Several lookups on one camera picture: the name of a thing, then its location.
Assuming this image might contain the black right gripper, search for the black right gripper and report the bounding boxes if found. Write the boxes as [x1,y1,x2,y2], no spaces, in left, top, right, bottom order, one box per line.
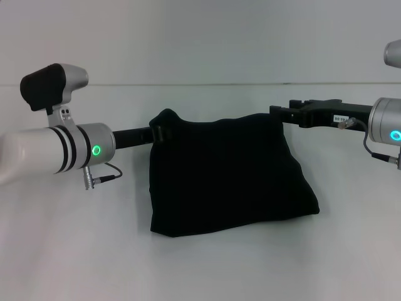
[269,98,376,130]

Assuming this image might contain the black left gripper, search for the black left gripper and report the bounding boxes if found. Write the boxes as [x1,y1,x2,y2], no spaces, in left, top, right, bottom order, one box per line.
[112,123,172,149]

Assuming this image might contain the black shirt with FREE print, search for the black shirt with FREE print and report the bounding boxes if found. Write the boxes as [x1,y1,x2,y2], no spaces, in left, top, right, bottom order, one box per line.
[146,108,323,240]

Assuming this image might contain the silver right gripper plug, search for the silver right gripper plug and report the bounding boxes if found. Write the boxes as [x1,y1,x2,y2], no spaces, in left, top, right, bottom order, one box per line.
[337,117,358,130]

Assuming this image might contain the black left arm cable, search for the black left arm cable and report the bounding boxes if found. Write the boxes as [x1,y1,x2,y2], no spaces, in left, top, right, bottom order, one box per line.
[81,162,123,191]

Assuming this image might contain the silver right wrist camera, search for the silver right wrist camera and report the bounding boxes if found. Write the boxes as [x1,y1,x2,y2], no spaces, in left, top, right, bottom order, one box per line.
[383,40,401,69]

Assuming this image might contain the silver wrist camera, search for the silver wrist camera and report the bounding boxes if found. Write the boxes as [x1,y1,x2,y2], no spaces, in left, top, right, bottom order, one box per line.
[19,63,90,127]
[383,40,401,69]

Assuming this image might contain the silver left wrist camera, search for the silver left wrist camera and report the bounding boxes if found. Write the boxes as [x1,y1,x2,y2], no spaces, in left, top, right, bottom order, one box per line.
[19,63,90,127]

